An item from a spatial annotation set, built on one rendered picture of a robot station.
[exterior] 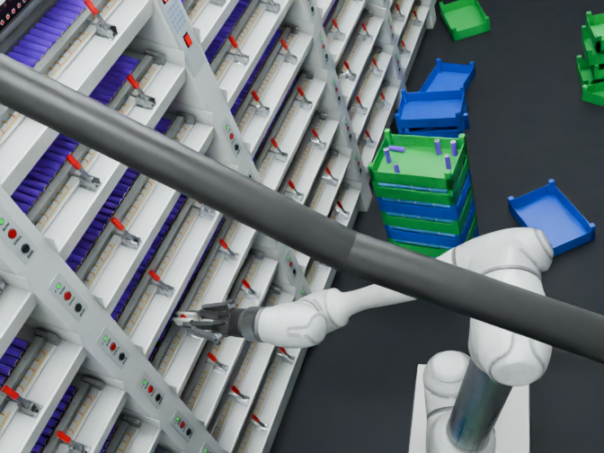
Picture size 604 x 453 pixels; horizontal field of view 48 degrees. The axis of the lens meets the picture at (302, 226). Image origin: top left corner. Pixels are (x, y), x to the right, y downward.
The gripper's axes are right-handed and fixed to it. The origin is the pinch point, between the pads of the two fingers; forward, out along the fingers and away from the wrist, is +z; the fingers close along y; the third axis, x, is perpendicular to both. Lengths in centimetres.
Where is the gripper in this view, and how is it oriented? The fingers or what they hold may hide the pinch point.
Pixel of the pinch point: (186, 318)
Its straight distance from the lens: 187.6
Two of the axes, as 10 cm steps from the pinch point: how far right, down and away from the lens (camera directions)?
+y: 3.2, -7.5, 5.7
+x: -3.9, -6.6, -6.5
